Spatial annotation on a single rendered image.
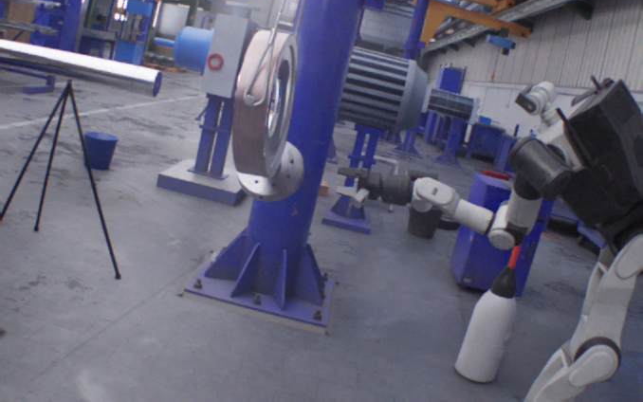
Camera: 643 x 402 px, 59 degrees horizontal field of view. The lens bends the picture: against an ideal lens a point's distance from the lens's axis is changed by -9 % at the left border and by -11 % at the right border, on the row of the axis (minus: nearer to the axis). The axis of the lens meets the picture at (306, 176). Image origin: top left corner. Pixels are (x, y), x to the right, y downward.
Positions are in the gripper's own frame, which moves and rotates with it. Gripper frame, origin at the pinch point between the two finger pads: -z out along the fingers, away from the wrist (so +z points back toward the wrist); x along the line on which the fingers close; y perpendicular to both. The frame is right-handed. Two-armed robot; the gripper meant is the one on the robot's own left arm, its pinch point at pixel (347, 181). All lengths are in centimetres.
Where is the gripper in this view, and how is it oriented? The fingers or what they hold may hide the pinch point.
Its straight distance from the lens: 184.5
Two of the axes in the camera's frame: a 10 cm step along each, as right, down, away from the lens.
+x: -0.1, -5.3, -8.5
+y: -1.9, 8.3, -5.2
